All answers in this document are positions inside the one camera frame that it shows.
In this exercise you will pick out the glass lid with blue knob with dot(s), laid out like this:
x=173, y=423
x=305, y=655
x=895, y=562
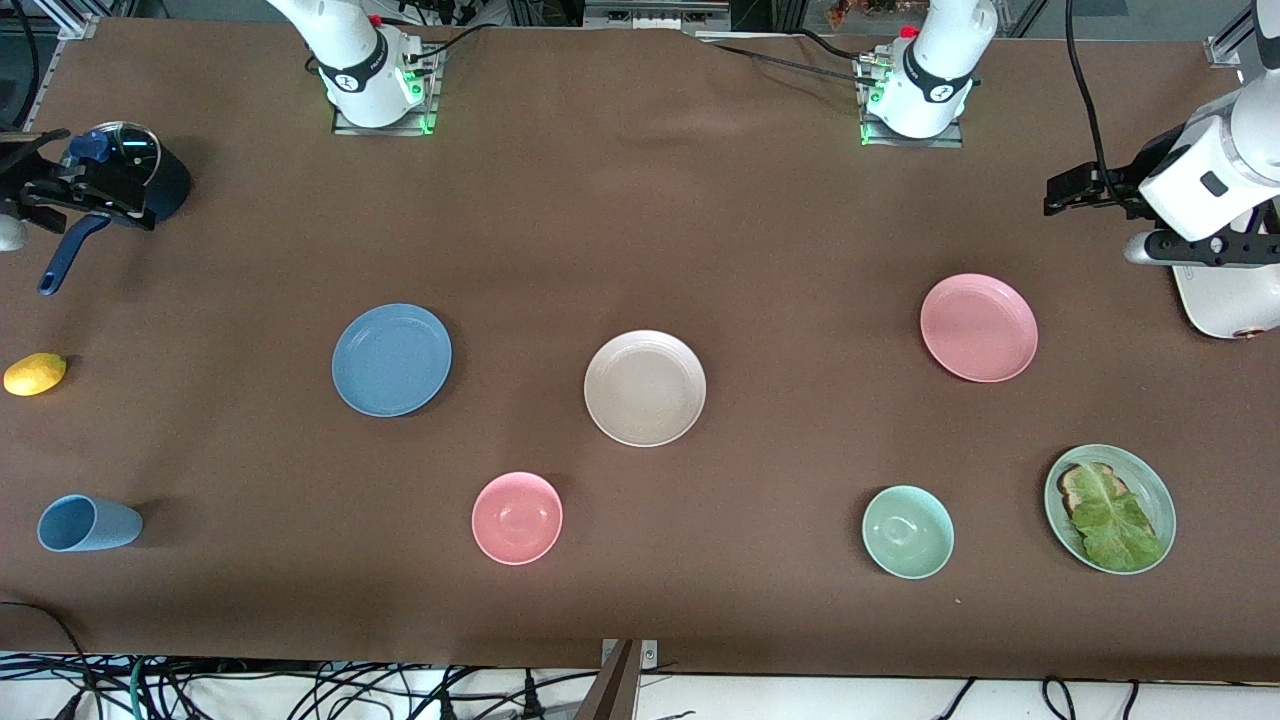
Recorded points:
x=135, y=155

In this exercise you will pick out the toast slice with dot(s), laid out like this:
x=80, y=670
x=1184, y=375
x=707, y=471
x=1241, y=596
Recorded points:
x=1072, y=488

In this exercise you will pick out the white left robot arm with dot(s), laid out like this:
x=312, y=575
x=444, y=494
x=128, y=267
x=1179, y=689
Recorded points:
x=935, y=70

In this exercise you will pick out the white toaster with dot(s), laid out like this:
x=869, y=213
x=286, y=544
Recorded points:
x=1225, y=305

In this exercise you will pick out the pink plate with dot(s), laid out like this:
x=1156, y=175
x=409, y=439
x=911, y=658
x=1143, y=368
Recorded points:
x=979, y=328

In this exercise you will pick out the dark support post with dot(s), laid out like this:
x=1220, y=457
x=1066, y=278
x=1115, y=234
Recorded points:
x=615, y=690

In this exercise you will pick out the blue plate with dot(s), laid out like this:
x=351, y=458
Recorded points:
x=391, y=360

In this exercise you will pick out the green bowl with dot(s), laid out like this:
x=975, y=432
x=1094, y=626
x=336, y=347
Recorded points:
x=908, y=532

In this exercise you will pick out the yellow lemon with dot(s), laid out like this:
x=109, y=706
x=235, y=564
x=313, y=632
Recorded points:
x=35, y=374

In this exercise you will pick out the aluminium frame rail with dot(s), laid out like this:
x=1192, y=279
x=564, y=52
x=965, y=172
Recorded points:
x=1225, y=48
x=75, y=25

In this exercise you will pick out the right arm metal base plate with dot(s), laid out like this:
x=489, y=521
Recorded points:
x=345, y=126

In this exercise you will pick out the dark blue saucepan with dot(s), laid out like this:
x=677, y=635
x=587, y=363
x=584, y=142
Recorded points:
x=172, y=190

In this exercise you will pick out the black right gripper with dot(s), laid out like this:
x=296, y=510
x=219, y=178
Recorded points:
x=22, y=180

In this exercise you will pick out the pink bowl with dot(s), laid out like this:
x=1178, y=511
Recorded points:
x=517, y=518

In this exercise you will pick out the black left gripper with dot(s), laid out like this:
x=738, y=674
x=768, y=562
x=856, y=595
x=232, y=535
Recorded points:
x=1122, y=187

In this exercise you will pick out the grey power strip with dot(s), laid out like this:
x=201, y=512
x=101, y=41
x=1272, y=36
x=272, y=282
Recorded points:
x=655, y=15

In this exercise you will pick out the metal table edge bracket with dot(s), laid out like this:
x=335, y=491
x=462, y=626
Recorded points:
x=648, y=653

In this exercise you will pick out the green lettuce leaf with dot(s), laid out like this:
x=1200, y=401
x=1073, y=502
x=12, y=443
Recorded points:
x=1115, y=520

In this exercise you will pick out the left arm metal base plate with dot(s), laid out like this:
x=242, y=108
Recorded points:
x=950, y=140

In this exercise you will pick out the beige plate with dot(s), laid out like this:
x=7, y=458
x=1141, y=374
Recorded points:
x=645, y=388

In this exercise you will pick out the blue cup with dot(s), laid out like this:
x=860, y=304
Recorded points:
x=95, y=525

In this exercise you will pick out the green plate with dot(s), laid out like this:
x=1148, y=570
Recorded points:
x=1150, y=495

